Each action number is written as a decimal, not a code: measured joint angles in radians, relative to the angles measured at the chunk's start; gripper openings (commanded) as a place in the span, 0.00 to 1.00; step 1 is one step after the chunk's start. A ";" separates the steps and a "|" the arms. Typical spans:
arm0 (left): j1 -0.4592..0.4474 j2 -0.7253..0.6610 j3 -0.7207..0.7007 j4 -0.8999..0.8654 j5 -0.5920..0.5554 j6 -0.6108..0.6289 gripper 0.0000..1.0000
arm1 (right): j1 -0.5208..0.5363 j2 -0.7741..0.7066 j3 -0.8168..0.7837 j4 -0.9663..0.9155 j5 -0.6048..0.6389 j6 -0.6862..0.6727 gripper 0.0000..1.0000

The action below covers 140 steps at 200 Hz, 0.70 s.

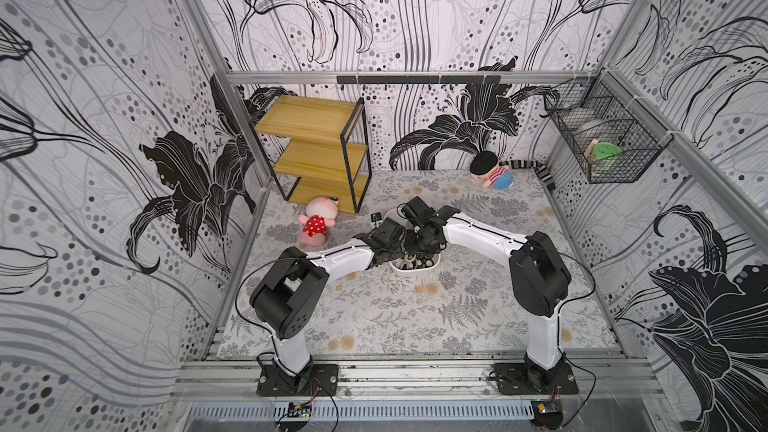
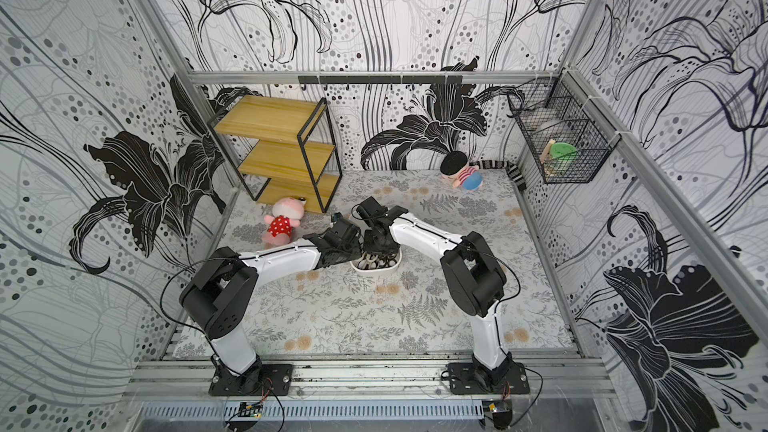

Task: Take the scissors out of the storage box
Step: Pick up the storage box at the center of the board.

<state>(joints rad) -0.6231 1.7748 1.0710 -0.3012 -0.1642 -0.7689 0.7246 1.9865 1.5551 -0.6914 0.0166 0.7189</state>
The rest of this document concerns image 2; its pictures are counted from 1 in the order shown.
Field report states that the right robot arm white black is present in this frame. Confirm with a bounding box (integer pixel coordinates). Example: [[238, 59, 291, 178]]
[[353, 197, 513, 375]]

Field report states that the green lid in basket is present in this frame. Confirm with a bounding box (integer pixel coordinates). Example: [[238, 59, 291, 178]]
[[549, 142, 579, 163]]

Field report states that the white plastic storage box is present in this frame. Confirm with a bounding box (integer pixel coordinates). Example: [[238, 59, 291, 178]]
[[350, 251, 402, 276]]

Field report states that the small circuit board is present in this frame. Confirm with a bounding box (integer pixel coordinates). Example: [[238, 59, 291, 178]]
[[237, 402, 264, 420]]

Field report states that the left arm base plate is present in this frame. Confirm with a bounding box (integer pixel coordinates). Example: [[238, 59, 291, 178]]
[[208, 361, 294, 397]]

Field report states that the black wire basket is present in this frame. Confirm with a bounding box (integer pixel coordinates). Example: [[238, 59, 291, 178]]
[[506, 78, 612, 184]]

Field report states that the pink plush pig toy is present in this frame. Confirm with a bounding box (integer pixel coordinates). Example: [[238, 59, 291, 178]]
[[262, 197, 306, 247]]

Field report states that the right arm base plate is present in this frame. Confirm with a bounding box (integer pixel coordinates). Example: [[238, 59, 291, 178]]
[[440, 362, 530, 396]]

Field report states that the striped plush tail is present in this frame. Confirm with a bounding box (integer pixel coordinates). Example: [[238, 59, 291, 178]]
[[476, 160, 527, 192]]

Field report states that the wooden three tier shelf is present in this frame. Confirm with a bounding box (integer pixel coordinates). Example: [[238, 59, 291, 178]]
[[209, 95, 343, 214]]

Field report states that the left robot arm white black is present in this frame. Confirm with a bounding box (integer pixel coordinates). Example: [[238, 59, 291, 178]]
[[179, 213, 362, 377]]

